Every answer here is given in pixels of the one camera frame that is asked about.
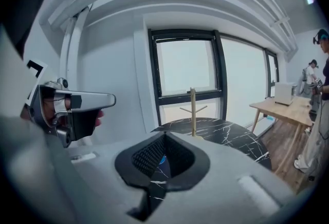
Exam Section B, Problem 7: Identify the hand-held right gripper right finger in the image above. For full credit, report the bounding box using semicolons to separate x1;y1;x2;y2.
154;132;296;224

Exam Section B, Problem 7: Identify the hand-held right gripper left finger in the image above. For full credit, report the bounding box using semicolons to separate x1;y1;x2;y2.
65;132;167;222

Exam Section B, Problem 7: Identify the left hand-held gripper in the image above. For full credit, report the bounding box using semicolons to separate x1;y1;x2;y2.
20;60;117;148

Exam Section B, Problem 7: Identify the wooden mug tree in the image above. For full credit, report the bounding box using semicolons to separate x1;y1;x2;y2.
179;86;208;141

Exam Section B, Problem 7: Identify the person's left hand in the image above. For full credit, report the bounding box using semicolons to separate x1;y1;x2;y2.
95;109;105;127

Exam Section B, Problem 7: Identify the white ceiling pipe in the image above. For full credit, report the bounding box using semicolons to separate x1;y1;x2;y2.
38;0;94;90

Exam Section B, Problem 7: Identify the light wooden table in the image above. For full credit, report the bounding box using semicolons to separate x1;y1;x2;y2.
248;95;316;175

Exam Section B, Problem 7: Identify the large black framed window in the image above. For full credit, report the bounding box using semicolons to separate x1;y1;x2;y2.
218;32;280;128

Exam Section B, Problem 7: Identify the white box appliance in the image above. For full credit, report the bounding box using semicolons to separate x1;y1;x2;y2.
274;82;297;106

